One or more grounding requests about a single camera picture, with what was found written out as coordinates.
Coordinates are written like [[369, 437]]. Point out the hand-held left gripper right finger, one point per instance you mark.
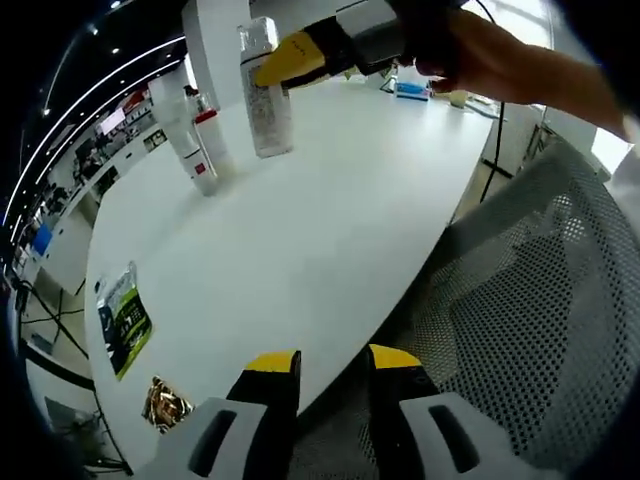
[[400, 395]]

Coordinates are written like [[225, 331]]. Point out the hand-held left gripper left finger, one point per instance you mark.
[[270, 395]]

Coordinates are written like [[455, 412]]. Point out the gold foil packet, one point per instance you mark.
[[167, 405]]

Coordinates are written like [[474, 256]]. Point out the red collar skincare bottle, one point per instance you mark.
[[217, 145]]

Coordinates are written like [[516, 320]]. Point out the white skincare tube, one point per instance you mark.
[[172, 110]]

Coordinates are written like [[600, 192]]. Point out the green snack packet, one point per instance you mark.
[[125, 320]]

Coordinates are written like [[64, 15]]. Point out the blue storage bin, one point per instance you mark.
[[43, 239]]

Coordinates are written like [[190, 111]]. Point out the person's right hand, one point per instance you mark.
[[465, 55]]

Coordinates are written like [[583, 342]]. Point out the blue tissue box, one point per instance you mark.
[[412, 91]]

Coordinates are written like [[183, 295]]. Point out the grey mesh office chair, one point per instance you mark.
[[525, 325]]

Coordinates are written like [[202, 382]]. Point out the drink cup with straw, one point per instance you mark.
[[458, 99]]

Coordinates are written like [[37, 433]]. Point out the long white counter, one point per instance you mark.
[[115, 165]]

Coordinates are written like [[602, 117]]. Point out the metal trolley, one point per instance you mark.
[[532, 145]]

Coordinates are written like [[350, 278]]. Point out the small wall screen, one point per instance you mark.
[[113, 121]]

